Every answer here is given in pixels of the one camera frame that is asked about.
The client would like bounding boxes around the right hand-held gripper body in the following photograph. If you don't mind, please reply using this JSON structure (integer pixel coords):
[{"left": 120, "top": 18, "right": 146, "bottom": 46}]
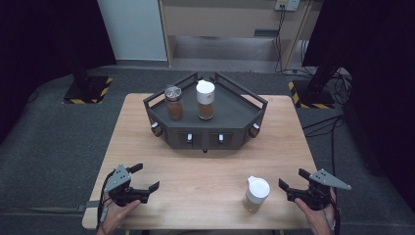
[{"left": 287, "top": 167, "right": 352, "bottom": 211}]

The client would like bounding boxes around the grey strap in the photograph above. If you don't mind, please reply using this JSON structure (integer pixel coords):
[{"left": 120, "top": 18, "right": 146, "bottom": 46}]
[{"left": 75, "top": 200, "right": 101, "bottom": 213}]

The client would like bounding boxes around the black corner spice rack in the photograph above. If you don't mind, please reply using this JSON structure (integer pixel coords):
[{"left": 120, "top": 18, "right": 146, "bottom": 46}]
[{"left": 142, "top": 71, "right": 269, "bottom": 154}]

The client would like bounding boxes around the long black floor cable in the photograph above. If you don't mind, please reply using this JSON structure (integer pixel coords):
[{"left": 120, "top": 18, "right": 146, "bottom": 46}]
[{"left": 302, "top": 114, "right": 346, "bottom": 179}]

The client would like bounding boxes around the black wall cable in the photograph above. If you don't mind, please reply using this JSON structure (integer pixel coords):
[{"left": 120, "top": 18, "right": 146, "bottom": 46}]
[{"left": 274, "top": 9, "right": 286, "bottom": 73}]

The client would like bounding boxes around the white-lid jar pale spice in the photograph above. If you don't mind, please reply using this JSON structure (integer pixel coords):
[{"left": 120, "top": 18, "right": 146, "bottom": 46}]
[{"left": 242, "top": 175, "right": 271, "bottom": 213}]

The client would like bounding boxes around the hand-held gripper cable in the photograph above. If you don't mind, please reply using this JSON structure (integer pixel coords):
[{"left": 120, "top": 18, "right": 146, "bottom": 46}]
[
  {"left": 325, "top": 195, "right": 343, "bottom": 235},
  {"left": 97, "top": 174, "right": 115, "bottom": 231}
]

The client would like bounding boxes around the left hand-held gripper cable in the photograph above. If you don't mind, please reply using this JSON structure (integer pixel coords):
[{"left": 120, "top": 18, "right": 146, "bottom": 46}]
[{"left": 97, "top": 174, "right": 115, "bottom": 231}]

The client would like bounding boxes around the tangled cable bundle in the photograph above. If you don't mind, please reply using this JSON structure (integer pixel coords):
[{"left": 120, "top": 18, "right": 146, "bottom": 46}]
[{"left": 326, "top": 71, "right": 354, "bottom": 106}]

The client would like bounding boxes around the person's left hand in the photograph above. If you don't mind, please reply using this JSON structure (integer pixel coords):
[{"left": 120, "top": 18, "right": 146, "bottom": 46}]
[{"left": 97, "top": 198, "right": 142, "bottom": 235}]

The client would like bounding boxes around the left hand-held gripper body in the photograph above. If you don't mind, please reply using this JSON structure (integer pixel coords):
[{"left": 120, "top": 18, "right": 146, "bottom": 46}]
[{"left": 103, "top": 164, "right": 152, "bottom": 208}]

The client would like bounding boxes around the person's right hand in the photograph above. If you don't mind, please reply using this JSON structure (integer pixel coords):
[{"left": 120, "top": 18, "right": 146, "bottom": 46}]
[{"left": 294, "top": 189, "right": 338, "bottom": 235}]

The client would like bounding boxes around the black stand post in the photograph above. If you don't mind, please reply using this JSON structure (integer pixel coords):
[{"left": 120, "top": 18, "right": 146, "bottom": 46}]
[
  {"left": 69, "top": 45, "right": 94, "bottom": 94},
  {"left": 307, "top": 63, "right": 342, "bottom": 96}
]

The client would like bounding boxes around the clear-lid jar brown spice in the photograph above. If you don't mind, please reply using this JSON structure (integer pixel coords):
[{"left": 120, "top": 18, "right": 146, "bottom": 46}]
[{"left": 163, "top": 84, "right": 185, "bottom": 121}]

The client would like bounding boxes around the white-lid jar brown spice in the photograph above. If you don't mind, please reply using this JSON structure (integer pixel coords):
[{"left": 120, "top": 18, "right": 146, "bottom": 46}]
[{"left": 195, "top": 79, "right": 216, "bottom": 121}]

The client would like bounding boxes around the black stand base striped edge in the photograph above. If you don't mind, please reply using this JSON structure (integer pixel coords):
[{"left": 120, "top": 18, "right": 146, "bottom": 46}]
[
  {"left": 288, "top": 79, "right": 338, "bottom": 110},
  {"left": 63, "top": 75, "right": 115, "bottom": 105}
]

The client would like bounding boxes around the white wall power outlet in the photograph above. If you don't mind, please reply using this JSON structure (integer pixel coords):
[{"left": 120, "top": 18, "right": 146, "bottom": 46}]
[{"left": 274, "top": 0, "right": 301, "bottom": 13}]

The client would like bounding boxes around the black curtain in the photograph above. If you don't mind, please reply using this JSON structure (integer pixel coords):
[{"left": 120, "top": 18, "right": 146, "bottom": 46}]
[
  {"left": 302, "top": 0, "right": 415, "bottom": 200},
  {"left": 0, "top": 0, "right": 117, "bottom": 143}
]

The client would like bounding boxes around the white wall panel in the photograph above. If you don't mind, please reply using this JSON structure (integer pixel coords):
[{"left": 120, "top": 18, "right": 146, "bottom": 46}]
[{"left": 97, "top": 0, "right": 168, "bottom": 62}]

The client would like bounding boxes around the right hand-held gripper cable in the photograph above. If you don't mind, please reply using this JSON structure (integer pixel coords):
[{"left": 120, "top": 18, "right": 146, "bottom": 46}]
[{"left": 325, "top": 195, "right": 343, "bottom": 235}]

